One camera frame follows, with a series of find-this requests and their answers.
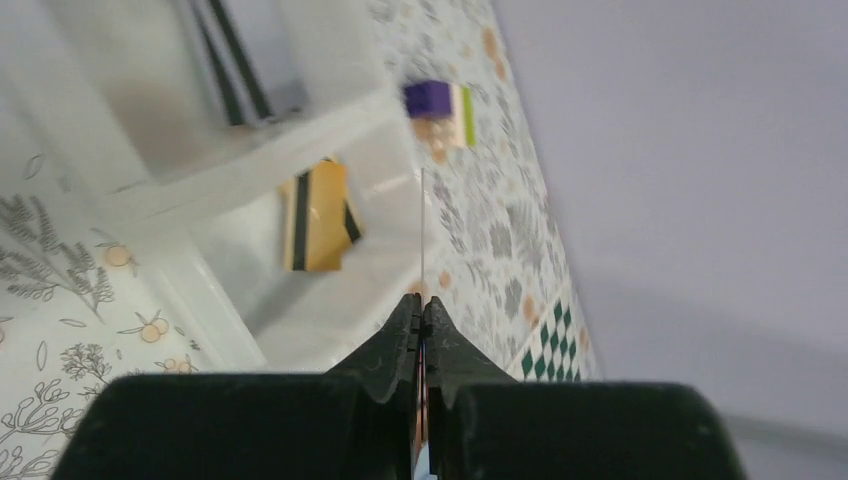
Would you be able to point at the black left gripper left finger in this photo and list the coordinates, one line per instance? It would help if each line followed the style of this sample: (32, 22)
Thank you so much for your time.
(354, 421)

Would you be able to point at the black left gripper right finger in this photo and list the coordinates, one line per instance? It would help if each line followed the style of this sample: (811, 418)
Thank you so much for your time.
(484, 424)

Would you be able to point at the clear plastic divided tray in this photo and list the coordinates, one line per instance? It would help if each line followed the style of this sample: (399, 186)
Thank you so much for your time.
(113, 91)

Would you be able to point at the gold card in tray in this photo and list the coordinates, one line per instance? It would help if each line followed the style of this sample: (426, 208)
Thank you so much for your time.
(321, 223)

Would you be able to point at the grey card in tray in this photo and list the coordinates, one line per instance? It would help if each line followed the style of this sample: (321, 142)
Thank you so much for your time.
(246, 59)

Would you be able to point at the green white chess mat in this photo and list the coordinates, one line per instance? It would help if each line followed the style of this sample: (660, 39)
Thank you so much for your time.
(559, 348)

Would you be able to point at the cream toy block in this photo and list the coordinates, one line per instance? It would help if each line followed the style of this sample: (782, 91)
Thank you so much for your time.
(445, 133)

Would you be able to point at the floral table cloth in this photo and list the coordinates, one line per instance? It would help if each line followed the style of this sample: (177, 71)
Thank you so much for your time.
(83, 303)

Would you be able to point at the lime green toy block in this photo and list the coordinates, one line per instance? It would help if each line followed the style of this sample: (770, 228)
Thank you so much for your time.
(469, 131)

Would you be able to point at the purple toy block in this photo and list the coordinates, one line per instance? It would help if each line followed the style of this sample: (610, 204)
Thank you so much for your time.
(428, 99)

